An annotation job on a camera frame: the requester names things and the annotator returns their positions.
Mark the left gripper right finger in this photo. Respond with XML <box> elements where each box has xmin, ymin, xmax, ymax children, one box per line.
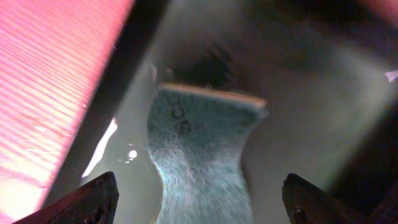
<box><xmin>282</xmin><ymin>173</ymin><xmax>397</xmax><ymax>224</ymax></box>

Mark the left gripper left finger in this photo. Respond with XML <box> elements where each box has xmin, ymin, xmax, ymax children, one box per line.
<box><xmin>13</xmin><ymin>171</ymin><xmax>119</xmax><ymax>224</ymax></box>

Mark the green scouring sponge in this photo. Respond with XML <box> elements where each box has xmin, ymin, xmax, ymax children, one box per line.
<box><xmin>147</xmin><ymin>83</ymin><xmax>266</xmax><ymax>223</ymax></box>

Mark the black rectangular water tray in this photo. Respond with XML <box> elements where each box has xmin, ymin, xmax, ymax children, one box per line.
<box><xmin>45</xmin><ymin>0</ymin><xmax>397</xmax><ymax>223</ymax></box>

